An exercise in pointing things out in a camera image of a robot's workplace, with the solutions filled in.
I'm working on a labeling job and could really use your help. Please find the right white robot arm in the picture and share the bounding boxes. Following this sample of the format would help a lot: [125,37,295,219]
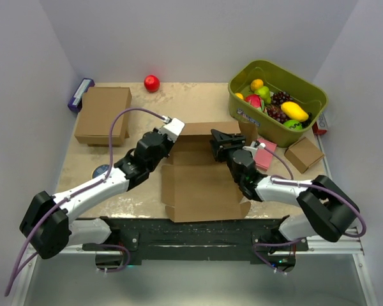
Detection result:
[210,129,366,251]

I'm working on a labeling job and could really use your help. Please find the pink dragon fruit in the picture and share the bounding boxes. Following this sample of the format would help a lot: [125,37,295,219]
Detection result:
[244,94,266,112]

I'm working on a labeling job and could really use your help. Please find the closed brown cardboard box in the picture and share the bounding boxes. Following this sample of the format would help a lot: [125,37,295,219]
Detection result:
[75,87,131,146]

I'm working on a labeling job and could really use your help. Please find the green lime fruit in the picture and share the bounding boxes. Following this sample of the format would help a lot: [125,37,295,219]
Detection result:
[283,119,303,131]

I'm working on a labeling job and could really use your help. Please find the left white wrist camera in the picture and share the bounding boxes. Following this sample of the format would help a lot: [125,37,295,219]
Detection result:
[158,116,185,143]

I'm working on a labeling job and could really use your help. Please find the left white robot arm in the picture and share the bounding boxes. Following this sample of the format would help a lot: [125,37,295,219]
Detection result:
[20,124,182,259]

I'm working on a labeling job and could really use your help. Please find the red grape bunch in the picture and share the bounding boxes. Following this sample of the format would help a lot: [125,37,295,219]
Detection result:
[266,105,289,124]

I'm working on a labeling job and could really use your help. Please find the green pear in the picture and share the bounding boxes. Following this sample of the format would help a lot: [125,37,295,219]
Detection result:
[255,86,271,105]

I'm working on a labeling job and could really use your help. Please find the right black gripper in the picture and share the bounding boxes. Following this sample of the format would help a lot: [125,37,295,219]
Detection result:
[209,129,246,184]

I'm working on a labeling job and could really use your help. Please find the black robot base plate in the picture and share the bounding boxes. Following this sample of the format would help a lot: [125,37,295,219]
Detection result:
[83,217,308,267]

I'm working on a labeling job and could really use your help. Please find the dark purple grape bunch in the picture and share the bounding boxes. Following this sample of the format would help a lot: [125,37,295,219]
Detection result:
[271,91,293,107]

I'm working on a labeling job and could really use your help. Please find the yellow mango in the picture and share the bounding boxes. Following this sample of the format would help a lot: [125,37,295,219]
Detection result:
[281,101,310,122]

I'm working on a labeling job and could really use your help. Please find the purple white carton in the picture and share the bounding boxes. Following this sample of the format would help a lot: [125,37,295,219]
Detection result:
[68,78,95,113]

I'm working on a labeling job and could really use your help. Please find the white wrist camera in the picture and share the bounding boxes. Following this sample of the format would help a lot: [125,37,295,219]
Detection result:
[158,116,185,143]
[243,141,266,157]

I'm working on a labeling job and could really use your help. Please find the olive green plastic tub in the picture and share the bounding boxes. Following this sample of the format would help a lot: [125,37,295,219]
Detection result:
[228,59,329,147]

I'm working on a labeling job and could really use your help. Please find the red white carton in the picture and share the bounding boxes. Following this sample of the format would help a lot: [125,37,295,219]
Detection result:
[312,113,329,136]

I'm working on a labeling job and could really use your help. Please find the red apple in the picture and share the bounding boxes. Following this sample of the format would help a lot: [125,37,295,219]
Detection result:
[144,75,160,92]

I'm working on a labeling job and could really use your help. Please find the orange fruit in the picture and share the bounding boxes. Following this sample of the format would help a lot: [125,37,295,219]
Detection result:
[250,78,264,92]

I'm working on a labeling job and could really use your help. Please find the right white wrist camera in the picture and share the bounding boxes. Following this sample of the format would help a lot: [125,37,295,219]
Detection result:
[243,141,266,157]

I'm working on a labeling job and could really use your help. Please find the small brown cardboard box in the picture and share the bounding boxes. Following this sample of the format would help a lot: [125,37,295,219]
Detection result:
[284,137,324,174]

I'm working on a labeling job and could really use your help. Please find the pink notepad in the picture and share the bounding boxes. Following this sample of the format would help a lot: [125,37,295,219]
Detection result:
[254,138,277,171]

